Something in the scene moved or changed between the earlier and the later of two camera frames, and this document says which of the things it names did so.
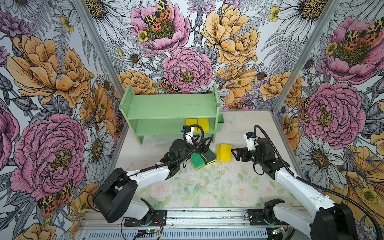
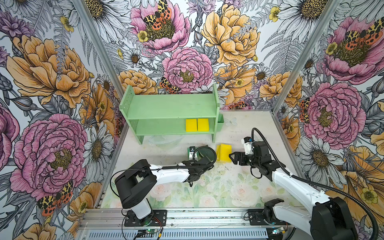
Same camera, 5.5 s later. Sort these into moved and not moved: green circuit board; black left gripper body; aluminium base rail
Moved: black left gripper body
Not moved: aluminium base rail; green circuit board
